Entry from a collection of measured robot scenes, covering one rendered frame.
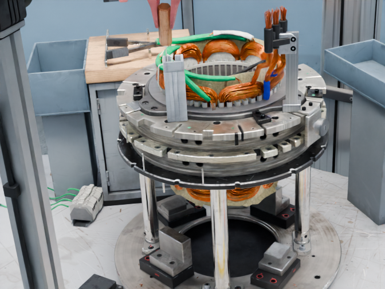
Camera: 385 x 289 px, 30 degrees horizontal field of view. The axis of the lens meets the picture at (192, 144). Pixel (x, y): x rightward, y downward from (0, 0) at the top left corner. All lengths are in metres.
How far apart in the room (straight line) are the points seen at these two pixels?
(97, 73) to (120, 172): 0.21
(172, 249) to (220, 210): 0.15
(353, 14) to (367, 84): 0.27
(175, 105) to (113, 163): 0.41
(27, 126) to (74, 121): 0.74
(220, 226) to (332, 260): 0.24
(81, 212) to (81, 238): 0.06
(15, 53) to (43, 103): 0.73
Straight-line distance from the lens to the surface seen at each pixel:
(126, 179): 1.40
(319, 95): 1.07
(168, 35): 0.94
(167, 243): 1.17
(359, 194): 1.37
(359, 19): 1.48
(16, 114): 0.62
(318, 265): 1.21
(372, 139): 1.29
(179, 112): 1.00
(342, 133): 1.57
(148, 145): 1.02
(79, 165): 1.42
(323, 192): 1.44
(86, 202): 1.37
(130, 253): 1.25
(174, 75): 0.98
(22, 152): 0.63
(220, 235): 1.07
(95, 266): 1.27
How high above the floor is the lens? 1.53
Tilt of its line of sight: 28 degrees down
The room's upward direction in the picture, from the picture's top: 4 degrees counter-clockwise
